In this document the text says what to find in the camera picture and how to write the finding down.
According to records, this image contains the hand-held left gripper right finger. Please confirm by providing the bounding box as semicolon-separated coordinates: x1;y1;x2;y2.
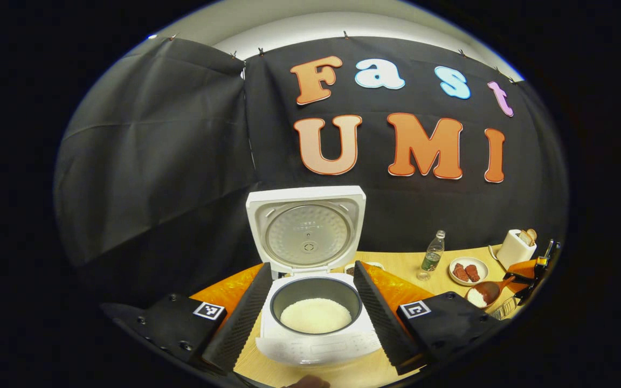
354;261;505;376

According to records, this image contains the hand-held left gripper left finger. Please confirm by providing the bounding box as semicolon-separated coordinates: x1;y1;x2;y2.
100;262;273;376

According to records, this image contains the wire chopstick holder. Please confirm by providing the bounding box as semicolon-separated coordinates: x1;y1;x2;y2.
489;295;519;321

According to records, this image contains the brown wooden spoon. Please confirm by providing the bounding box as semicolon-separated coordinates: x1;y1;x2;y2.
465;275;517;309

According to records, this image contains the white rice heap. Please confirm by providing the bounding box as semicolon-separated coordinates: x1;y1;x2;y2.
280;298;352;334

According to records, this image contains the white rice cooker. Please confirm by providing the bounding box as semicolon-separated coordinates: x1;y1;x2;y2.
246;186;382;368

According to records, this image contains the white toaster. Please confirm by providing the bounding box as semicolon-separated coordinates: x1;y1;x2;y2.
496;229;537;271

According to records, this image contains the white round plate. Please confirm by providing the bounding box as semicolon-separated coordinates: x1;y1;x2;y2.
449;257;489;286

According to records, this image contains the divided dish of beans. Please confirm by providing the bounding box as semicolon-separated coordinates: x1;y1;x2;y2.
344;262;384;275

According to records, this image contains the clear plastic water bottle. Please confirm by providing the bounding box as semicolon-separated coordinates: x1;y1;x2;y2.
417;230;446;282

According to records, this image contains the black backdrop cloth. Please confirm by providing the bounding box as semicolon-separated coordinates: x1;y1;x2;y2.
53;35;569;302

